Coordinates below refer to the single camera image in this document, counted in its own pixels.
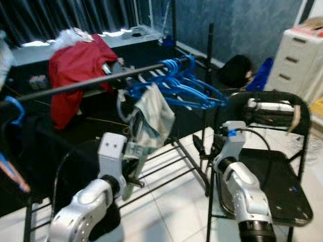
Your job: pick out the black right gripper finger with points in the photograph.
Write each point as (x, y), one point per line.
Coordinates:
(218, 142)
(199, 146)

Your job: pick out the grey green shorts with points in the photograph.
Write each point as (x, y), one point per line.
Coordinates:
(151, 113)

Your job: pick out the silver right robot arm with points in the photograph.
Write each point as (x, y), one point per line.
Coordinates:
(247, 196)

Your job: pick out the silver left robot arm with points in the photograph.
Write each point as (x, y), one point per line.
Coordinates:
(81, 222)

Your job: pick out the blue plastic hanger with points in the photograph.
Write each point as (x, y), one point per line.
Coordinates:
(176, 88)
(20, 108)
(202, 93)

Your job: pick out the orange plastic hanger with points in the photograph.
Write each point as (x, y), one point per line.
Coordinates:
(12, 174)

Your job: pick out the black and white bag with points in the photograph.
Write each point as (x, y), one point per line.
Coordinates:
(272, 108)

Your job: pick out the black carpet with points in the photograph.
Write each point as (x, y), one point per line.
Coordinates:
(96, 113)

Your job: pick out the black round bag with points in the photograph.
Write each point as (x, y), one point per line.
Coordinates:
(234, 70)

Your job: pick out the black folding chair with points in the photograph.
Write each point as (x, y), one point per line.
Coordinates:
(282, 196)

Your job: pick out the blue cloth bag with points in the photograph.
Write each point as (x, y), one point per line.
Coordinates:
(262, 75)

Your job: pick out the black t-shirt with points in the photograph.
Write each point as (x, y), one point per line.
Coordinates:
(50, 171)

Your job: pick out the black metal clothes rack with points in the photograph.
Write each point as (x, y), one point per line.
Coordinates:
(81, 85)

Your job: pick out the yellow cloth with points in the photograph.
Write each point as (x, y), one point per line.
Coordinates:
(317, 108)

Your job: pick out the blue floor mop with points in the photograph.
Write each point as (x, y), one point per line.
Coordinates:
(165, 38)

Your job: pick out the red garment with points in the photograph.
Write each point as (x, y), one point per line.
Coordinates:
(75, 75)

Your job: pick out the white drawer unit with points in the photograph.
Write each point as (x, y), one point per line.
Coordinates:
(295, 58)

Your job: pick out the white cloth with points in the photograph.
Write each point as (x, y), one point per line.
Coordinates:
(73, 38)

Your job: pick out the dark striped curtain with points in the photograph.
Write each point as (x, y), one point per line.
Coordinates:
(60, 17)

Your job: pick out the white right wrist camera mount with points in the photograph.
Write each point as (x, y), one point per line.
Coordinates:
(232, 143)

